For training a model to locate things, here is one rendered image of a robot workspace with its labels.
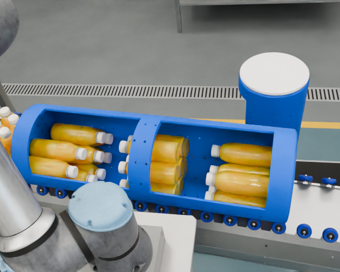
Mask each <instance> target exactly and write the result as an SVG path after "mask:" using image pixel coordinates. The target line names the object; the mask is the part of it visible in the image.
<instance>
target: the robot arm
mask: <svg viewBox="0 0 340 272"><path fill-rule="evenodd" d="M18 28H19V15H18V12H17V9H16V7H15V5H14V4H13V2H12V1H11V0H0V56H1V55H3V54H4V53H5V51H6V50H7V49H8V48H9V47H10V45H11V44H12V43H13V41H14V40H15V38H16V35H17V33H18ZM152 257H153V246H152V243H151V239H150V237H149V235H148V233H147V232H146V231H145V230H144V229H143V227H141V226H140V225H138V224H137V221H136V218H135V215H134V212H133V206H132V203H131V201H130V199H129V198H128V196H127V194H126V192H125V191H124V190H123V189H122V188H121V187H120V186H118V185H116V184H114V183H112V182H105V181H94V182H90V183H87V184H85V185H83V186H81V187H80V188H78V189H77V190H76V191H75V192H74V193H73V194H72V199H70V200H69V205H68V208H67V209H66V210H64V211H62V212H61V213H59V214H58V215H56V214H55V212H54V211H53V210H52V209H51V208H47V207H41V206H40V204H39V202H38V201H37V199H36V198H35V196H34V194H33V193H32V191H31V189H30V188H29V186H28V184H27V183H26V182H25V180H24V178H23V177H22V175H21V173H20V172H19V170H18V168H17V167H16V165H15V164H14V162H13V160H12V159H11V157H10V156H9V154H8V152H7V151H6V149H5V148H4V146H3V144H2V143H1V141H0V271H1V272H77V271H79V270H80V269H81V268H83V267H84V266H86V265H87V264H89V265H90V268H91V270H92V271H93V272H145V271H146V270H147V269H148V267H149V265H150V264H151V261H152Z"/></svg>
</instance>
